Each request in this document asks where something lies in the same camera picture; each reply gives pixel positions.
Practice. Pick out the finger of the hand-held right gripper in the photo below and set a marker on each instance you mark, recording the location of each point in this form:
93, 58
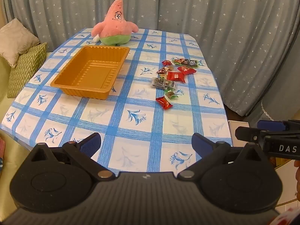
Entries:
269, 124
248, 133

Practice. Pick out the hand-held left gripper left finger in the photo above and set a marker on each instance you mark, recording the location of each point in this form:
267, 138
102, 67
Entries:
90, 143

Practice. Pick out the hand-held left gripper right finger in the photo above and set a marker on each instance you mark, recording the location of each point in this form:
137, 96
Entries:
202, 143

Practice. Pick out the green candy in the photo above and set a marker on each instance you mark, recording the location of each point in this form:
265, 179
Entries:
171, 94

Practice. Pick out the orange plastic tray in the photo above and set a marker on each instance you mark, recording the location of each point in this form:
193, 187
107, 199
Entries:
89, 75

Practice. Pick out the clear dark snack packet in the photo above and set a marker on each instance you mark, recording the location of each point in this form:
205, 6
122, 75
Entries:
162, 82

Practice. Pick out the red gold label snack packet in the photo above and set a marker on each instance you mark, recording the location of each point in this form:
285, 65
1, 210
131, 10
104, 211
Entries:
186, 70

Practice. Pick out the brown candy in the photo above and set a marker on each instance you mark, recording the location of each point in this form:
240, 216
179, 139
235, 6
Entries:
172, 68

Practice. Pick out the small red candy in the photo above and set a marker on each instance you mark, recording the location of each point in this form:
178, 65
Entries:
166, 62

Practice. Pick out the person's right hand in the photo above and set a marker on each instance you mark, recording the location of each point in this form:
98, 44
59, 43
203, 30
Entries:
297, 180

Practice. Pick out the white box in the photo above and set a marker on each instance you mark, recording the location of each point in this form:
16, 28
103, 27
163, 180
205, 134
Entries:
238, 131

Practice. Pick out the white lace cloth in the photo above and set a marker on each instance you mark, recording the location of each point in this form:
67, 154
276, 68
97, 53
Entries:
267, 112

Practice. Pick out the blue checked tablecloth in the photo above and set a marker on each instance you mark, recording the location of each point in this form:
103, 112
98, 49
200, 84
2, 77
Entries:
138, 103

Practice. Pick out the red white patterned clothing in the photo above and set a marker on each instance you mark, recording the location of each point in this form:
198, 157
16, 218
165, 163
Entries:
288, 216

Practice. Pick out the red blue patterned cloth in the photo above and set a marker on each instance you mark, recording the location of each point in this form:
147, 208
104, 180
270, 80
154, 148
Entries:
1, 157

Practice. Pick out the green zigzag pillow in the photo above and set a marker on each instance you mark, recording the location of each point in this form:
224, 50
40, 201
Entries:
25, 70

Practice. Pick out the light green sofa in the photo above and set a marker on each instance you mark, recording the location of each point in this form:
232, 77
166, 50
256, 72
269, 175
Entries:
3, 86

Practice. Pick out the pink starfish plush toy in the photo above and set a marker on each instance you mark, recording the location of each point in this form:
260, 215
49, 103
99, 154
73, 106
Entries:
114, 25

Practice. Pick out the beige pillow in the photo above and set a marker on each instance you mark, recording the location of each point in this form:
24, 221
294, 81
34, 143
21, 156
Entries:
16, 39

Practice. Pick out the grey blue star curtain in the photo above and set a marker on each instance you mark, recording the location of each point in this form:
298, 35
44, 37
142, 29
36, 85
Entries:
211, 9

